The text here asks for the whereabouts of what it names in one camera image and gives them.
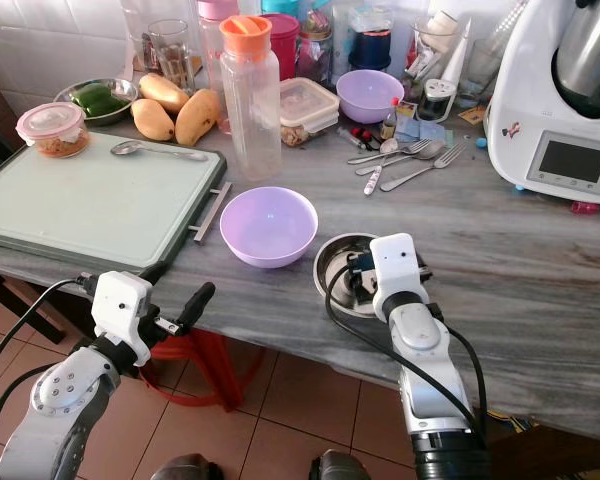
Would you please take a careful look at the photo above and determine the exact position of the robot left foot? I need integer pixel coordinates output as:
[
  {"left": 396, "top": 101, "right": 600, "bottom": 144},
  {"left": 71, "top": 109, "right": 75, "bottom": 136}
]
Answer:
[{"left": 150, "top": 455, "right": 221, "bottom": 480}]

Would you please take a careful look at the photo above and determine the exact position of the white kitchen appliance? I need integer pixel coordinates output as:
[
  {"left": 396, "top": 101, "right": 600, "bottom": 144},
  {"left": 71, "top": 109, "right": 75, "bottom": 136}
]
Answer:
[{"left": 485, "top": 0, "right": 600, "bottom": 191}]

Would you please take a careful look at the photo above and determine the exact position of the small sauce bottle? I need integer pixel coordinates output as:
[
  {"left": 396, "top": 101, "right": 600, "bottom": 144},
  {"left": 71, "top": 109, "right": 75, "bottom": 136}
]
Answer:
[{"left": 384, "top": 97, "right": 405, "bottom": 141}]

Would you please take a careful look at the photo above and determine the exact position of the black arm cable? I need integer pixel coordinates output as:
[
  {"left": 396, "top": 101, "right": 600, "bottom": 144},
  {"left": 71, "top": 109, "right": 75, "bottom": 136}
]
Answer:
[
  {"left": 325, "top": 265, "right": 491, "bottom": 441},
  {"left": 0, "top": 278, "right": 93, "bottom": 480}
]

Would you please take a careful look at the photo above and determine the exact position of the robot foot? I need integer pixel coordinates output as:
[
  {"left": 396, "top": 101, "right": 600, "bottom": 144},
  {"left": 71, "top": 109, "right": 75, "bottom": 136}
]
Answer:
[
  {"left": 308, "top": 450, "right": 371, "bottom": 480},
  {"left": 150, "top": 455, "right": 221, "bottom": 480}
]

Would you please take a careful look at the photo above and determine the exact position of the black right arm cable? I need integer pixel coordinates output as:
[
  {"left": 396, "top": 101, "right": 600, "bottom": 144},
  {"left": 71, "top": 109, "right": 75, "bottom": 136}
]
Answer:
[{"left": 325, "top": 265, "right": 491, "bottom": 441}]

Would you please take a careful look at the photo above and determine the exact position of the clear glass tumbler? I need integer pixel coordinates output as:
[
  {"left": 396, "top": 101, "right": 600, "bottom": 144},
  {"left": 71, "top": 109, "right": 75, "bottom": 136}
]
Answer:
[{"left": 148, "top": 20, "right": 193, "bottom": 91}]

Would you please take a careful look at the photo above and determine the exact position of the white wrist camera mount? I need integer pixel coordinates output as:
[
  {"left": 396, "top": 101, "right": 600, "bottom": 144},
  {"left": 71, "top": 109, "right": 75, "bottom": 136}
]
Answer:
[
  {"left": 90, "top": 270, "right": 154, "bottom": 363},
  {"left": 370, "top": 233, "right": 429, "bottom": 321}
]

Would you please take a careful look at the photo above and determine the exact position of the clear bottle orange cap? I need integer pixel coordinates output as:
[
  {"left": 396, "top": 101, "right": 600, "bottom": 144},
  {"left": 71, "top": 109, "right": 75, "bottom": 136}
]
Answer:
[{"left": 220, "top": 15, "right": 283, "bottom": 183}]

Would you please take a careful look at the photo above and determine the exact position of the pale green cutting board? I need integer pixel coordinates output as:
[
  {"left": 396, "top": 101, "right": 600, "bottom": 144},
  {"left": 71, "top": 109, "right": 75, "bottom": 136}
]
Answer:
[{"left": 0, "top": 133, "right": 233, "bottom": 271}]

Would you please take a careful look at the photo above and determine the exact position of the long steel fork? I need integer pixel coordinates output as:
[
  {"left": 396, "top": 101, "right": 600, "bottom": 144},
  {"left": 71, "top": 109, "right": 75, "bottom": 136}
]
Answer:
[{"left": 380, "top": 140, "right": 468, "bottom": 191}]

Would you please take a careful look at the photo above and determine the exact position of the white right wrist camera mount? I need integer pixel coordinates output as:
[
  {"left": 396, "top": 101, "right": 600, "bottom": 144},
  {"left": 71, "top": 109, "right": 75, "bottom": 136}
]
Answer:
[{"left": 370, "top": 233, "right": 429, "bottom": 321}]

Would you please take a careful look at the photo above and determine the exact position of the green bell pepper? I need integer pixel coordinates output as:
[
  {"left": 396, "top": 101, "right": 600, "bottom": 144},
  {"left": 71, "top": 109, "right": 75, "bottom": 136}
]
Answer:
[{"left": 72, "top": 84, "right": 126, "bottom": 116}]

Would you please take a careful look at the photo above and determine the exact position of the red plastic stool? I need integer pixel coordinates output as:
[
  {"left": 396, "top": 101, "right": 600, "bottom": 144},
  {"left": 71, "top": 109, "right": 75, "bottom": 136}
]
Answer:
[{"left": 135, "top": 310, "right": 241, "bottom": 411}]

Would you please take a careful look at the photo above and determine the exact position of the clear bottle pink cap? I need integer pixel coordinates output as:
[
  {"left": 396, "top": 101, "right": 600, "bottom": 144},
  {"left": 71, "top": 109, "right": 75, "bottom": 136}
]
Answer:
[{"left": 198, "top": 0, "right": 239, "bottom": 136}]

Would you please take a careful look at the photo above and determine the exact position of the steel serving spoon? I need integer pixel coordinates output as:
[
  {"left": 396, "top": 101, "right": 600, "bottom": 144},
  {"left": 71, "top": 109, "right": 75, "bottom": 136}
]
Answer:
[{"left": 110, "top": 140, "right": 209, "bottom": 162}]

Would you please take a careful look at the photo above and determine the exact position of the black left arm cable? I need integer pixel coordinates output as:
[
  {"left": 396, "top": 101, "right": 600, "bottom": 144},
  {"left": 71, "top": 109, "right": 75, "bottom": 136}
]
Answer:
[{"left": 0, "top": 278, "right": 93, "bottom": 480}]

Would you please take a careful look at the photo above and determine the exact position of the pink plastic canister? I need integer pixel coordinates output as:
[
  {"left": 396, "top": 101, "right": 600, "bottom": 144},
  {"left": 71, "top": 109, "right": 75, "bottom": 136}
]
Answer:
[{"left": 262, "top": 12, "right": 299, "bottom": 81}]

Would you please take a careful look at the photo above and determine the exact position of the yellow mango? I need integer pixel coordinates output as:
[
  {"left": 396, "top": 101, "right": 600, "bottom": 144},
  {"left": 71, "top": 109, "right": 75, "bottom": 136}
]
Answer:
[
  {"left": 175, "top": 88, "right": 221, "bottom": 147},
  {"left": 138, "top": 73, "right": 191, "bottom": 114},
  {"left": 131, "top": 98, "right": 176, "bottom": 142}
]

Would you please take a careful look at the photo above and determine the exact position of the clear glass utensil cup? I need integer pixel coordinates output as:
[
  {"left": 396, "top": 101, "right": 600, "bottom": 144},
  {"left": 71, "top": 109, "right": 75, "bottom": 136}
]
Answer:
[{"left": 413, "top": 15, "right": 459, "bottom": 81}]

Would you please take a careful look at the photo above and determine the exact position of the white handled small spoon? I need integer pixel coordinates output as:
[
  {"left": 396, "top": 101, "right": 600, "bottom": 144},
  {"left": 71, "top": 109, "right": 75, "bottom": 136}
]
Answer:
[{"left": 365, "top": 140, "right": 397, "bottom": 196}]

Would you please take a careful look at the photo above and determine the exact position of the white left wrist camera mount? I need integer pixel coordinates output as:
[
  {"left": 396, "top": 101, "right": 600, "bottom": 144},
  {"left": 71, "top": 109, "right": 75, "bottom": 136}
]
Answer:
[{"left": 90, "top": 270, "right": 154, "bottom": 363}]

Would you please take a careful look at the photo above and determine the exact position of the purple plastic bowl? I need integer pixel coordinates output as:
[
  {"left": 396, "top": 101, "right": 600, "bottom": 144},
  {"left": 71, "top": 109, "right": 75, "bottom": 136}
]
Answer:
[
  {"left": 336, "top": 69, "right": 405, "bottom": 125},
  {"left": 219, "top": 186, "right": 319, "bottom": 269}
]

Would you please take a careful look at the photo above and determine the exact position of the clear glass storage jar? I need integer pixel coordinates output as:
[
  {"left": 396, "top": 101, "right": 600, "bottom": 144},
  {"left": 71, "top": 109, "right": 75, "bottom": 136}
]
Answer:
[{"left": 297, "top": 10, "right": 334, "bottom": 81}]

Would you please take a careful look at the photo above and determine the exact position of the short steel fork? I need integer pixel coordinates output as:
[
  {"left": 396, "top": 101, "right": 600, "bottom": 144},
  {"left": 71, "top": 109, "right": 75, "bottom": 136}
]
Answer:
[{"left": 347, "top": 138, "right": 431, "bottom": 164}]

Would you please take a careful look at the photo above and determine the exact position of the blue cloth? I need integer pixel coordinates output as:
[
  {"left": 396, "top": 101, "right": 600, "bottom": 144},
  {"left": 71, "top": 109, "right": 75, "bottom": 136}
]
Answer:
[{"left": 395, "top": 115, "right": 446, "bottom": 144}]

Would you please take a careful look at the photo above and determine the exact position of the clear plastic food container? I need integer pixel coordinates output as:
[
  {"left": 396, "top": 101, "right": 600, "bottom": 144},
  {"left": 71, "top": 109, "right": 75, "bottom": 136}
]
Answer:
[{"left": 278, "top": 77, "right": 339, "bottom": 148}]

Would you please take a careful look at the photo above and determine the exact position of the steel table spoon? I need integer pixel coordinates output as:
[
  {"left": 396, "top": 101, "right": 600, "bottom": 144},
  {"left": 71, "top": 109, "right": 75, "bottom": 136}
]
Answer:
[{"left": 358, "top": 140, "right": 446, "bottom": 176}]

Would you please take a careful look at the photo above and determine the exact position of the small steel bowl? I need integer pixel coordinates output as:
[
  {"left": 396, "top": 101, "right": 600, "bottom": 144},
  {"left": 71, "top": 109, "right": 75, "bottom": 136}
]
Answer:
[{"left": 314, "top": 233, "right": 386, "bottom": 319}]

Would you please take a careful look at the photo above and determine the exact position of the shallow steel plate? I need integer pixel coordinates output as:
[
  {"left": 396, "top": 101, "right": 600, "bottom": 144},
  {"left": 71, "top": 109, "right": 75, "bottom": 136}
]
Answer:
[{"left": 54, "top": 79, "right": 139, "bottom": 127}]

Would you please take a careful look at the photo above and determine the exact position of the dark blue glass jar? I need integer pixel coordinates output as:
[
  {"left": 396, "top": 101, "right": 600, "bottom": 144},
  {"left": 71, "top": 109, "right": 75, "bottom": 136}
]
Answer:
[{"left": 348, "top": 5, "right": 396, "bottom": 73}]

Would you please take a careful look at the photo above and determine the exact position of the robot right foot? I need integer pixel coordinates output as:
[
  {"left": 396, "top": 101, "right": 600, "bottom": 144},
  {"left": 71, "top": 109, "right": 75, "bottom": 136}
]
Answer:
[{"left": 308, "top": 450, "right": 371, "bottom": 480}]

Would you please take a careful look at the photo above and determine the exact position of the glass container pink lid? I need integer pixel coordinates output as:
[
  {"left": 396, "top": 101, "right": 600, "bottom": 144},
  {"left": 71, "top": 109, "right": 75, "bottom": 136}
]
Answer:
[{"left": 16, "top": 102, "right": 88, "bottom": 159}]

